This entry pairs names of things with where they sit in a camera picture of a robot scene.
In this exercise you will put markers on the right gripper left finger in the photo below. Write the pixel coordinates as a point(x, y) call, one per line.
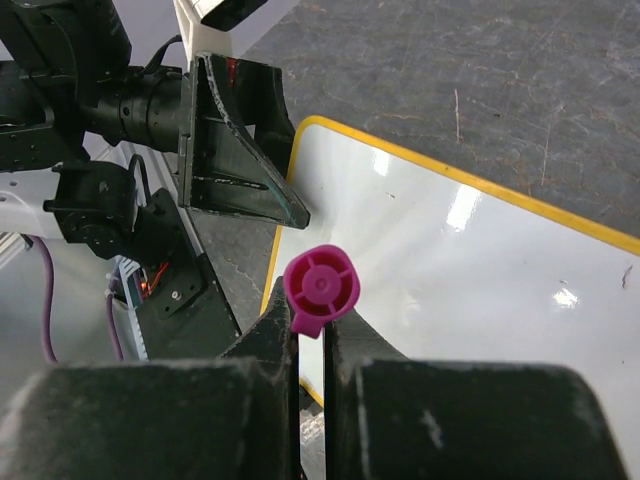
point(232, 417)

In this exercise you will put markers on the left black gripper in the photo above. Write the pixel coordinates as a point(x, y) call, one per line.
point(235, 142)

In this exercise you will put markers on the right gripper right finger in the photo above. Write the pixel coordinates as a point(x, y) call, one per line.
point(390, 417)

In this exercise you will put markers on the magenta marker cap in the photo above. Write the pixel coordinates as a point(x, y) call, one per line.
point(321, 285)

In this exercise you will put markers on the yellow framed whiteboard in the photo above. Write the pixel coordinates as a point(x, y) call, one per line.
point(456, 267)

